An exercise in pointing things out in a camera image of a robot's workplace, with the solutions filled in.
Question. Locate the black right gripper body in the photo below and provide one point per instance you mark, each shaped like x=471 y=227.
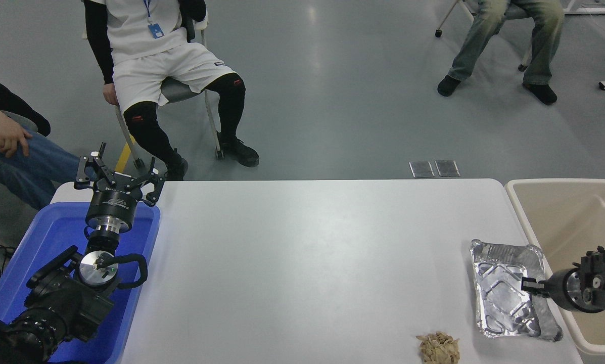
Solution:
x=557 y=289

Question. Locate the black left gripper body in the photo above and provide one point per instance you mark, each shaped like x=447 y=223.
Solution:
x=112 y=205

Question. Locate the silver foil tray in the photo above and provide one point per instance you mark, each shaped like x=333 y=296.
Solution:
x=499 y=293

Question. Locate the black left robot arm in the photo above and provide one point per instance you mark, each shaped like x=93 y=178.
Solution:
x=59 y=303

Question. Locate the metal floor plate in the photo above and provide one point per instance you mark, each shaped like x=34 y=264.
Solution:
x=447 y=168
x=422 y=169

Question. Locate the person's hand by chair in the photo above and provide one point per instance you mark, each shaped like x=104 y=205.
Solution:
x=110 y=94

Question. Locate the person's hand on knee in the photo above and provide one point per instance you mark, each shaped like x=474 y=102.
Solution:
x=11 y=134

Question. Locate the person at table edge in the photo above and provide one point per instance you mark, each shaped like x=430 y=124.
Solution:
x=34 y=167

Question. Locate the blue plastic tray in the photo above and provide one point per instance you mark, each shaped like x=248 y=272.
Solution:
x=49 y=237

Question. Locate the large pale bin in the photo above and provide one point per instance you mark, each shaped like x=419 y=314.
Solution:
x=565 y=217

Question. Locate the grey chair with metal legs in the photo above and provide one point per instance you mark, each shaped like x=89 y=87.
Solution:
x=176 y=92

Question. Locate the person with blue badge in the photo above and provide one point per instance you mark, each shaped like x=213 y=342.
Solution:
x=145 y=76

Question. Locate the crumpled tan paper ball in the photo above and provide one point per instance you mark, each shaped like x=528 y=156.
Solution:
x=438 y=349

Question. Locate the blue ID badge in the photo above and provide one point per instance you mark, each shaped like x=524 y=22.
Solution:
x=155 y=30

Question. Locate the person with dark shoes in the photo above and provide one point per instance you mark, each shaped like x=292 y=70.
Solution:
x=484 y=45

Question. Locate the white wheeled chair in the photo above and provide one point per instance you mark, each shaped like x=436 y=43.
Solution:
x=451 y=15

